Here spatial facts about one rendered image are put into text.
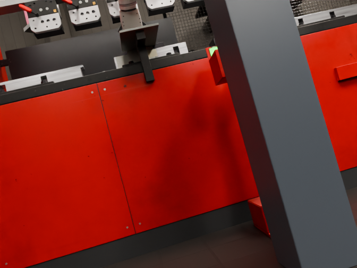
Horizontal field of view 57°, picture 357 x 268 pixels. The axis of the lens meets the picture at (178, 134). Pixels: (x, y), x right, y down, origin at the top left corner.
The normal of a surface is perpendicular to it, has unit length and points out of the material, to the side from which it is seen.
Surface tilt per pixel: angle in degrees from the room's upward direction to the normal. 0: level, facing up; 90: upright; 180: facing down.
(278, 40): 90
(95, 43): 90
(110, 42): 90
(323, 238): 90
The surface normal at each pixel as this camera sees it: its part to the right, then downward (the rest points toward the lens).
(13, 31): 0.11, -0.08
